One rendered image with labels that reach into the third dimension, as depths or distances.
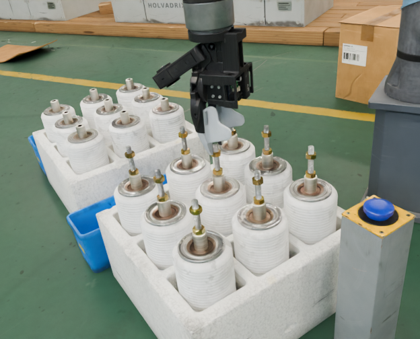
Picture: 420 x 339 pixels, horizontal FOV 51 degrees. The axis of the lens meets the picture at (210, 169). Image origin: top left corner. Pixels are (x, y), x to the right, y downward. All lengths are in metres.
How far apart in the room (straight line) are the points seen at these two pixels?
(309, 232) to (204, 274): 0.23
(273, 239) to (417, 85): 0.50
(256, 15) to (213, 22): 2.12
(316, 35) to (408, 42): 1.57
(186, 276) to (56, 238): 0.62
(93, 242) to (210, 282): 0.41
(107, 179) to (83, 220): 0.11
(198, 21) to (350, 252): 0.40
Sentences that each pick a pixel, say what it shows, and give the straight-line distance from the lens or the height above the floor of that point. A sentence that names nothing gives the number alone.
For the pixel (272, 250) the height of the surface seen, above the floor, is 0.21.
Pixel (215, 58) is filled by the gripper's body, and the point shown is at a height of 0.51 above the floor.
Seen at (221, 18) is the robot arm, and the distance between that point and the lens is 0.66.
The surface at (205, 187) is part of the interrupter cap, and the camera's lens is 0.83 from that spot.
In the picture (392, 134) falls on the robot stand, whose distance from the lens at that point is 1.08.
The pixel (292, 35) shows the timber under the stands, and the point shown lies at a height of 0.05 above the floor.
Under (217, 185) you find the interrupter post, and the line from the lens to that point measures 0.81.
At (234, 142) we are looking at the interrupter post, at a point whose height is 0.27.
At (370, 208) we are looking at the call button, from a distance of 0.64.
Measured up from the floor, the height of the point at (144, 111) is 0.23.
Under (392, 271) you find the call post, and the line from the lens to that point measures 0.69.
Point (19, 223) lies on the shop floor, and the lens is 1.35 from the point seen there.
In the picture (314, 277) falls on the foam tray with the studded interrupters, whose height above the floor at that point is 0.13.
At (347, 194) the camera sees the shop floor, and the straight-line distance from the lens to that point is 1.25.
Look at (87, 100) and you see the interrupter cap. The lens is 1.37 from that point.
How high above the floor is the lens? 0.70
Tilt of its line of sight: 30 degrees down
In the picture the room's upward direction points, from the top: 7 degrees counter-clockwise
